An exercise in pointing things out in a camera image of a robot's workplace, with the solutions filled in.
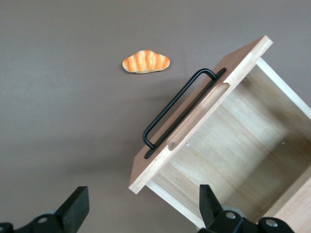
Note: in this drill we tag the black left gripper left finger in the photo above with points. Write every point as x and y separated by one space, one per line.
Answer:
73 208

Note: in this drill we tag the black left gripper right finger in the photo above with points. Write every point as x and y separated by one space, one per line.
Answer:
211 211

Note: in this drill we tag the wooden drawer with finger notch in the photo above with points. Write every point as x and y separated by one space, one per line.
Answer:
230 150

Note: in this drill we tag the orange striped toy bread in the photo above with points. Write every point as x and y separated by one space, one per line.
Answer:
145 61

